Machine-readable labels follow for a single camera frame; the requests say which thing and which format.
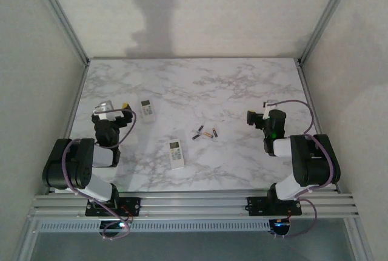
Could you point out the black AAA battery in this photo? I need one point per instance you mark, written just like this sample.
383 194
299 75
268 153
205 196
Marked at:
214 133
196 136
200 129

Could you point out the gold red AAA battery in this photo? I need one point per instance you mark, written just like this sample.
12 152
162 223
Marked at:
207 134

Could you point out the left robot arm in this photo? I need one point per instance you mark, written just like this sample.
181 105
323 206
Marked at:
100 191

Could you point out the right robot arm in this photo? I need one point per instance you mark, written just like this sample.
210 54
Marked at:
286 189

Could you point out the circuit board with LED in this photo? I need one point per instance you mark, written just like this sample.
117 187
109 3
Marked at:
119 225
280 224

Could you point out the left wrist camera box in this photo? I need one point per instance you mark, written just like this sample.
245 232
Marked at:
103 108

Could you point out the aluminium table side rail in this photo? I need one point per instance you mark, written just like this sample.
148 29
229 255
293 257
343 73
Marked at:
306 91
79 91

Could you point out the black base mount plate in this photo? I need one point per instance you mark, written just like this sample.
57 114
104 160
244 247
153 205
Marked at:
133 206
257 206

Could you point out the aluminium mounting rail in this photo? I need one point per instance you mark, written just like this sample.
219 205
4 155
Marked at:
194 204

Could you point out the aluminium frame post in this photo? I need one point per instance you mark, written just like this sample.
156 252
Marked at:
60 18
329 15

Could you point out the aluminium frame leg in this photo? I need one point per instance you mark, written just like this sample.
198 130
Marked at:
360 242
25 242

